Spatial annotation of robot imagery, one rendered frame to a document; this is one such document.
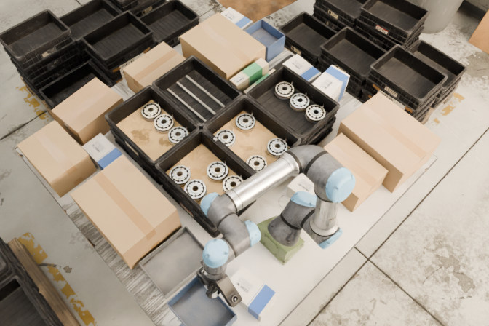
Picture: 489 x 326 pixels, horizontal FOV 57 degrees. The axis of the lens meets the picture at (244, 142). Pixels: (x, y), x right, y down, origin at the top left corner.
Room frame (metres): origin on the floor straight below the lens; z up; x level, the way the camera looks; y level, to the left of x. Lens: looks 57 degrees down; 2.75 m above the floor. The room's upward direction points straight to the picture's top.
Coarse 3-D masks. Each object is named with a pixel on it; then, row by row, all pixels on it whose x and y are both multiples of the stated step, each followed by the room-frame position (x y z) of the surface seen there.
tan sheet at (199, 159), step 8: (192, 152) 1.20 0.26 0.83; (200, 152) 1.20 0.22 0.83; (208, 152) 1.20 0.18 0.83; (184, 160) 1.15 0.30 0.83; (192, 160) 1.15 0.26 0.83; (200, 160) 1.15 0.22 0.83; (208, 160) 1.15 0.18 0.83; (216, 160) 1.15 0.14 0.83; (192, 168) 1.11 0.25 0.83; (200, 168) 1.11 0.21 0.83; (192, 176) 1.06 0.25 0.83; (200, 176) 1.06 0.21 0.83; (208, 184) 1.02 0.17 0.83; (216, 184) 1.02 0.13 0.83; (208, 192) 0.98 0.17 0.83; (216, 192) 0.98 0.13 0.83
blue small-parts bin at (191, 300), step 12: (192, 288) 0.46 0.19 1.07; (204, 288) 0.46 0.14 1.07; (180, 300) 0.42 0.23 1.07; (192, 300) 0.42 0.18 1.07; (204, 300) 0.42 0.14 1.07; (216, 300) 0.42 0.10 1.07; (180, 312) 0.38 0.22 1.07; (192, 312) 0.38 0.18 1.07; (204, 312) 0.38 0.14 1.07; (216, 312) 0.38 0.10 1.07; (228, 312) 0.38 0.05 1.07; (192, 324) 0.34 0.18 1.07; (204, 324) 0.34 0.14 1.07; (216, 324) 0.34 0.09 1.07; (228, 324) 0.33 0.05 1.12
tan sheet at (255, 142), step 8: (232, 120) 1.40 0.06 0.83; (224, 128) 1.34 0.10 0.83; (256, 128) 1.35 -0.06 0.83; (264, 128) 1.35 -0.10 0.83; (240, 136) 1.30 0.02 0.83; (248, 136) 1.30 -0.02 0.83; (256, 136) 1.30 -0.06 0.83; (264, 136) 1.30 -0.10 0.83; (272, 136) 1.30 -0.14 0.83; (240, 144) 1.25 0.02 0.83; (248, 144) 1.25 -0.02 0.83; (256, 144) 1.25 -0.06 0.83; (264, 144) 1.25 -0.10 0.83; (240, 152) 1.20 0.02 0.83; (248, 152) 1.20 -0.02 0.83; (256, 152) 1.20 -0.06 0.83; (264, 152) 1.20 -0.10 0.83; (272, 160) 1.15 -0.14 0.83
